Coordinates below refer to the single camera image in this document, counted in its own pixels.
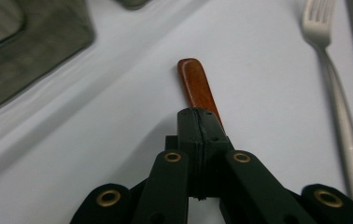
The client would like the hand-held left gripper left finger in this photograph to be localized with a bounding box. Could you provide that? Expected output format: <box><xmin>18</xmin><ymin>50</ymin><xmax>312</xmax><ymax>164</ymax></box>
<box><xmin>164</xmin><ymin>107</ymin><xmax>203</xmax><ymax>200</ymax></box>

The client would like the smoky transparent plastic bin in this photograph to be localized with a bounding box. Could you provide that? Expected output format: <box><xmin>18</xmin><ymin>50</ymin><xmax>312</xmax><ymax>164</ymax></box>
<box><xmin>0</xmin><ymin>0</ymin><xmax>96</xmax><ymax>120</ymax></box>

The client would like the silver metal fork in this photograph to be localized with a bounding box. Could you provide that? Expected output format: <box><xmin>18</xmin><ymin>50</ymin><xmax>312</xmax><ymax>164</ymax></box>
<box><xmin>300</xmin><ymin>0</ymin><xmax>353</xmax><ymax>217</ymax></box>

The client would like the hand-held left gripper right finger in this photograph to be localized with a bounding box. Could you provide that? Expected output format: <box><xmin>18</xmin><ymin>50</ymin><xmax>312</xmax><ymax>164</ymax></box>
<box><xmin>197</xmin><ymin>107</ymin><xmax>234</xmax><ymax>200</ymax></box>

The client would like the brown wooden spoon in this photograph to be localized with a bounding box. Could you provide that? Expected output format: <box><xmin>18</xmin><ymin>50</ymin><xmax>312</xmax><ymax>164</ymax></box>
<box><xmin>176</xmin><ymin>57</ymin><xmax>225</xmax><ymax>132</ymax></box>

